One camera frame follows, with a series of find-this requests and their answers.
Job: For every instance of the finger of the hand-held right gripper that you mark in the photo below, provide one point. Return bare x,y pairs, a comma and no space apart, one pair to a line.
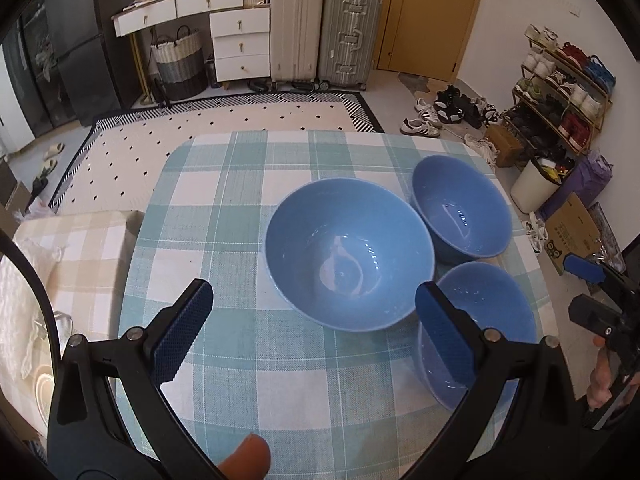
585,265
595,315

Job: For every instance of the grey white woven basket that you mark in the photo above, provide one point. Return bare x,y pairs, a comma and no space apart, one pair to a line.
180,65

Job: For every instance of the stack of small cream bowls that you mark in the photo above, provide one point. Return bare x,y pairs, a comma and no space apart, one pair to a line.
42,385

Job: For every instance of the wooden door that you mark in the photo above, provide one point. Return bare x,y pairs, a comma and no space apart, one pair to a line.
430,15

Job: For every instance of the purple bag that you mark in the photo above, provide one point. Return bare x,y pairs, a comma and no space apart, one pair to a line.
582,185

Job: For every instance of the silver suitcase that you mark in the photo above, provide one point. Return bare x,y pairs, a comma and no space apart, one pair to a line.
350,35

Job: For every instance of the white waste bin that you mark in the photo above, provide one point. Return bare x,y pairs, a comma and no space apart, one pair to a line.
532,187

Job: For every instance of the pile of loose shoes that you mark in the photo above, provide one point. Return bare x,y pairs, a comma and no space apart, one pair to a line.
450,110

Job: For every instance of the dark water bottle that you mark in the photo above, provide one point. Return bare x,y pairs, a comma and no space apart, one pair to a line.
211,72

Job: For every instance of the white vanity desk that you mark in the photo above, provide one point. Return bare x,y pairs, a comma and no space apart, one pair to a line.
150,16

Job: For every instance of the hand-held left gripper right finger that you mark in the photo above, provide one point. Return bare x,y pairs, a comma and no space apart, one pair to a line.
440,335

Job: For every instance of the white bubble wrap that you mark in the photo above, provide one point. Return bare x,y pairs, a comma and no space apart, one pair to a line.
20,300

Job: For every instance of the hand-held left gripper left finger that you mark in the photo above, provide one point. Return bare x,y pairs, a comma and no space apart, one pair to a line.
182,332

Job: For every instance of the metal phone stand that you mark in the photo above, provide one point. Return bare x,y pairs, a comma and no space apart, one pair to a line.
62,323

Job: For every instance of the blue checked tablecloth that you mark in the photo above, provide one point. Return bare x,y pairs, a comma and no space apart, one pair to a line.
225,210

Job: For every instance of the person's left hand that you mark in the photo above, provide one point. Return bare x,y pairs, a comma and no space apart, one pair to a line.
247,460

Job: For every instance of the printed cardboard box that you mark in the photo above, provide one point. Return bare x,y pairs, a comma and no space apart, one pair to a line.
572,232

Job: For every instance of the person's right hand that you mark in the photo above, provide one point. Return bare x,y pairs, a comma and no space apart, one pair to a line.
599,380

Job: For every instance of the beige checked tablecloth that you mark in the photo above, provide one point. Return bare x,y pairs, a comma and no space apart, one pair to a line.
85,260

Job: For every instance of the rows of racked shoes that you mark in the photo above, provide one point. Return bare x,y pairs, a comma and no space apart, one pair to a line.
570,92

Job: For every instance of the small brown cardboard box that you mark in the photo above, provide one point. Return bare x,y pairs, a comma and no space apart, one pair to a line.
505,145

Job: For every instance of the metal shoe rack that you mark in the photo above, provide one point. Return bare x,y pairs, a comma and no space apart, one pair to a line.
607,110

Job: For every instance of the blue bowl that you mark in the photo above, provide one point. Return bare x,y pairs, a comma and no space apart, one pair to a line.
500,310
350,240
460,200

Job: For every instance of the dark grey fridge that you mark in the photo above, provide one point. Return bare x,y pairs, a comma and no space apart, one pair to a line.
85,35

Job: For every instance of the white suitcase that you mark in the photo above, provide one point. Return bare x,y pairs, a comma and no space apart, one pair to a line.
297,30

